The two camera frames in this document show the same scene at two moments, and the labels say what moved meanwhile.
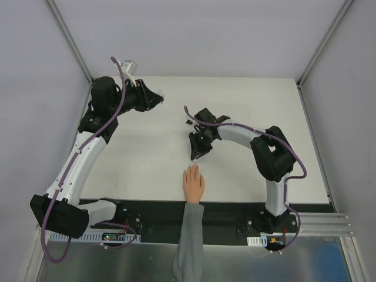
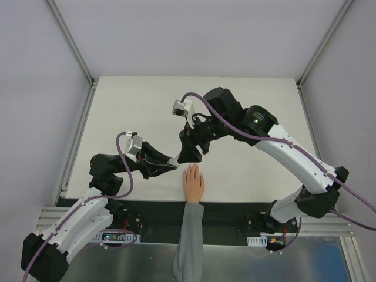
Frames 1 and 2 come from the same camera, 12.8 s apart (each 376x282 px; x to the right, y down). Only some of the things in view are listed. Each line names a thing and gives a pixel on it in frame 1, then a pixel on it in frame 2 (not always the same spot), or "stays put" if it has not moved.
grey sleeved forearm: (187, 264) stays put
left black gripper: (144, 97) to (143, 161)
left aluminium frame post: (70, 39) stays put
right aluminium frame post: (338, 19) stays put
